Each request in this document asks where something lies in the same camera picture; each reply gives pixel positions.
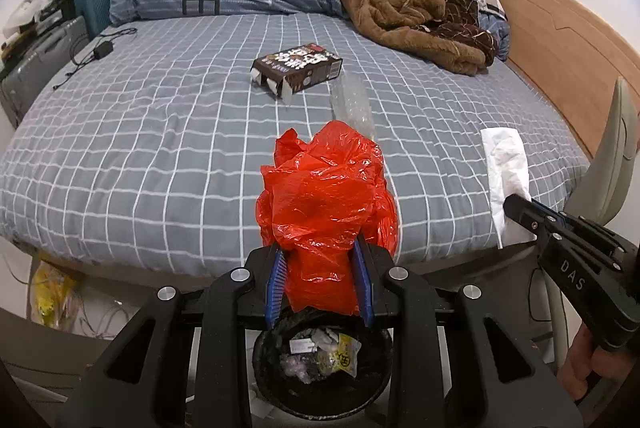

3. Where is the red plastic bag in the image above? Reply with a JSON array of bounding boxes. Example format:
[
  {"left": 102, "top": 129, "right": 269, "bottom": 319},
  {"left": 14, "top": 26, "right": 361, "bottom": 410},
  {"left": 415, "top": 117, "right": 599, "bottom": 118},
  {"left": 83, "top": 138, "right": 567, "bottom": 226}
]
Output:
[{"left": 255, "top": 119, "right": 400, "bottom": 315}]

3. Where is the yellow plastic bag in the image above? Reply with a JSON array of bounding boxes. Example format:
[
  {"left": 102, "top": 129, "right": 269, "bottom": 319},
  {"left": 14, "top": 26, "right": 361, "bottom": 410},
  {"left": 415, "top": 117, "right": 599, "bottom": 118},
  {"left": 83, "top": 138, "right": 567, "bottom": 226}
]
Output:
[{"left": 30, "top": 258, "right": 81, "bottom": 329}]

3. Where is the black trash bin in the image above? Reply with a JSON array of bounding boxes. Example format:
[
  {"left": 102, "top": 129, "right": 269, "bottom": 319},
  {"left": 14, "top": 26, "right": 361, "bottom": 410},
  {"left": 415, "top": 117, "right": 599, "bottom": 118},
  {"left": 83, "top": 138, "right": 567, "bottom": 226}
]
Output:
[{"left": 251, "top": 308, "right": 393, "bottom": 419}]

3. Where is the black charger with cable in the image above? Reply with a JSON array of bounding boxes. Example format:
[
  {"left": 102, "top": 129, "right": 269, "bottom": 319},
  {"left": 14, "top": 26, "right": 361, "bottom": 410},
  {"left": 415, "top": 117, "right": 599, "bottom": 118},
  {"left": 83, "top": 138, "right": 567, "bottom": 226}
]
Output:
[{"left": 52, "top": 27, "right": 138, "bottom": 92}]

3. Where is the person's right hand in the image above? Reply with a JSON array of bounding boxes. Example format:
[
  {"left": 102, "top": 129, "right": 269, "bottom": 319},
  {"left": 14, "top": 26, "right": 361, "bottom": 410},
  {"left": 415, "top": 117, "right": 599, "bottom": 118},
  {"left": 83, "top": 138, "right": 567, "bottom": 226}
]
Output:
[{"left": 556, "top": 325, "right": 640, "bottom": 404}]

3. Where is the teal box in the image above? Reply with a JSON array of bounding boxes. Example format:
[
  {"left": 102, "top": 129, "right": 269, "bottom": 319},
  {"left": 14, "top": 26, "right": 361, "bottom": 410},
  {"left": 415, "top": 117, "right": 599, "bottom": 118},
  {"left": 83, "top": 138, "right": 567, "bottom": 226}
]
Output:
[{"left": 74, "top": 0, "right": 115, "bottom": 36}]

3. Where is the black cable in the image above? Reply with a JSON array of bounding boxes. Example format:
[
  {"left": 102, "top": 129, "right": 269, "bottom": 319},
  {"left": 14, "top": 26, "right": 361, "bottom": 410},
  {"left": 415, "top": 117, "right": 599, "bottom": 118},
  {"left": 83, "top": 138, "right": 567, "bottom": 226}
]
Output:
[{"left": 529, "top": 268, "right": 552, "bottom": 325}]

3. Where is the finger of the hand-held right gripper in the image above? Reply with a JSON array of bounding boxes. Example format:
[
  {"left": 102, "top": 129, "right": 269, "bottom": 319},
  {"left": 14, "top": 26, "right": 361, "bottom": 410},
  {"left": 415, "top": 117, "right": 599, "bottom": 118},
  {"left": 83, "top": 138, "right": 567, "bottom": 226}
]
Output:
[
  {"left": 502, "top": 193, "right": 565, "bottom": 255},
  {"left": 550, "top": 207, "right": 640, "bottom": 270}
]

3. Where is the white crumpled paper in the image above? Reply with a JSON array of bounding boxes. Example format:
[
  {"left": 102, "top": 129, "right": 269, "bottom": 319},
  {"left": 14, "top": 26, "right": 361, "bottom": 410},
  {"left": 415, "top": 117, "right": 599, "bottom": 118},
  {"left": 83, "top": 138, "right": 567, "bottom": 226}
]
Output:
[{"left": 309, "top": 328, "right": 342, "bottom": 350}]

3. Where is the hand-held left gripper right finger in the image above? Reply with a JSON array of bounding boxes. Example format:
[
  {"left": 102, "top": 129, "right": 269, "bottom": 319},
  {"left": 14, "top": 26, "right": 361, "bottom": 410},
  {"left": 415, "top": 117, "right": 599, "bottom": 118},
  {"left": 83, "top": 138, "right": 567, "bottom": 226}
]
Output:
[{"left": 350, "top": 235, "right": 586, "bottom": 428}]

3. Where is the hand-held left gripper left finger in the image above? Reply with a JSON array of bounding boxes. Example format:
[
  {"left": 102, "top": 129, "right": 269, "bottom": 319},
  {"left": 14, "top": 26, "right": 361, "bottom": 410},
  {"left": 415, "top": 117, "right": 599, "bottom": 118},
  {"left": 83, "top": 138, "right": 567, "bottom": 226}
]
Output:
[{"left": 55, "top": 243, "right": 289, "bottom": 428}]

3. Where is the clear plastic bottle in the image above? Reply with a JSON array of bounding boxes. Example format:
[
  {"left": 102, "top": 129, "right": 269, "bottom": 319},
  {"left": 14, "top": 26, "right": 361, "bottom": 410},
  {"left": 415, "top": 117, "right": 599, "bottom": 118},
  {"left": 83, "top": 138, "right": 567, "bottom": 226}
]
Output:
[{"left": 329, "top": 73, "right": 376, "bottom": 139}]

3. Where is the wooden headboard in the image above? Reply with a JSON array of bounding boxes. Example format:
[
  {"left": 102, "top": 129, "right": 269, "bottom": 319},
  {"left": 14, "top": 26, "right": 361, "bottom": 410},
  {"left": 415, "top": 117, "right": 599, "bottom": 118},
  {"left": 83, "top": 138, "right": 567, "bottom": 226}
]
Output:
[{"left": 495, "top": 0, "right": 640, "bottom": 159}]

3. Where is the wooden bed frame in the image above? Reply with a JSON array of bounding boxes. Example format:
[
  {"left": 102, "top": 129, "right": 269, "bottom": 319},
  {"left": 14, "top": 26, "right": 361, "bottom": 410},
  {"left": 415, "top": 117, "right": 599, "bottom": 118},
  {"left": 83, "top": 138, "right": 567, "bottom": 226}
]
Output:
[{"left": 30, "top": 238, "right": 566, "bottom": 296}]

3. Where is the grey checked bed sheet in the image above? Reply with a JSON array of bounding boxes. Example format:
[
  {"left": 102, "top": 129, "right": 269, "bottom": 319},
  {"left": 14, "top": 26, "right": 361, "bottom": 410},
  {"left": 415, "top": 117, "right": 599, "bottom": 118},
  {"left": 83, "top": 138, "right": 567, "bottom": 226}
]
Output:
[{"left": 0, "top": 11, "right": 591, "bottom": 274}]

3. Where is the brown printed carton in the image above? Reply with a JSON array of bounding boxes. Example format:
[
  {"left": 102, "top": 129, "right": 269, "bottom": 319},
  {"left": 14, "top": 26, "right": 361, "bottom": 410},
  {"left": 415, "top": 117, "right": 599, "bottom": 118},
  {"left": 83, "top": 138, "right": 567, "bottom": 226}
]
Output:
[{"left": 250, "top": 42, "right": 344, "bottom": 102}]

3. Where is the grey suitcase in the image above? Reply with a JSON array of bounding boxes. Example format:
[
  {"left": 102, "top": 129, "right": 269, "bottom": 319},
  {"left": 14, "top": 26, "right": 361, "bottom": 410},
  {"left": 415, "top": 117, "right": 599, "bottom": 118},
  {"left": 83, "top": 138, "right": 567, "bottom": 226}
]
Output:
[{"left": 0, "top": 16, "right": 91, "bottom": 129}]

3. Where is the white crumpled item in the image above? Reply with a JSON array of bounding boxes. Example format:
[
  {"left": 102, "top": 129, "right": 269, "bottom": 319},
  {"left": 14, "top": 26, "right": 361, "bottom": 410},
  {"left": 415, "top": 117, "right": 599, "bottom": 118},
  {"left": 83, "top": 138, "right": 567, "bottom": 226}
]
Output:
[{"left": 2, "top": 0, "right": 43, "bottom": 39}]

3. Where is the tangled thin cable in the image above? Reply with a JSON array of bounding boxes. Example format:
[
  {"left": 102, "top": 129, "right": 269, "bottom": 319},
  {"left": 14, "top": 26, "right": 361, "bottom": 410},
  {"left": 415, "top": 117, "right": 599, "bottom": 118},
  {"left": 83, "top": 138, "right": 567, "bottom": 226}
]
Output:
[{"left": 75, "top": 301, "right": 132, "bottom": 340}]

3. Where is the yellow snack packet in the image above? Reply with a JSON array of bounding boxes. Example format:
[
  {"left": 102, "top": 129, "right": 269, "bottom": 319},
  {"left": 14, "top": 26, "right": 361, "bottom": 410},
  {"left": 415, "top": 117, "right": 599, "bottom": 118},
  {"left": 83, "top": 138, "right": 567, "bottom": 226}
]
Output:
[{"left": 336, "top": 333, "right": 362, "bottom": 378}]

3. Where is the white tissue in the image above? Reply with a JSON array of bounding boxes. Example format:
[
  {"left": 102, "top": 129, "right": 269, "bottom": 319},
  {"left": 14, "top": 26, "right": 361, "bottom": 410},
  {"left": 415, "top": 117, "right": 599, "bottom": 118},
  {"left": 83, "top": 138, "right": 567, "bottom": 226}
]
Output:
[{"left": 480, "top": 127, "right": 538, "bottom": 250}]

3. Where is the beige chair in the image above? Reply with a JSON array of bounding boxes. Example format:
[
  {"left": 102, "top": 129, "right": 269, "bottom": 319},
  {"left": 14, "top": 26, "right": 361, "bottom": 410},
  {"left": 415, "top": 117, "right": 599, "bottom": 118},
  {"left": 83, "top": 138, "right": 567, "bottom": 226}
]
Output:
[{"left": 530, "top": 76, "right": 640, "bottom": 428}]

